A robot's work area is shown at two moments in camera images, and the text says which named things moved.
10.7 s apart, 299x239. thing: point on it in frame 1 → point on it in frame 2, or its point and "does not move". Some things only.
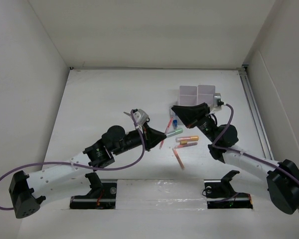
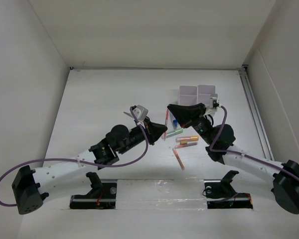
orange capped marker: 188,138 does not move
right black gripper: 189,115 does not move
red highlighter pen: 168,126 → 165,135
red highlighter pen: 178,158 does not move
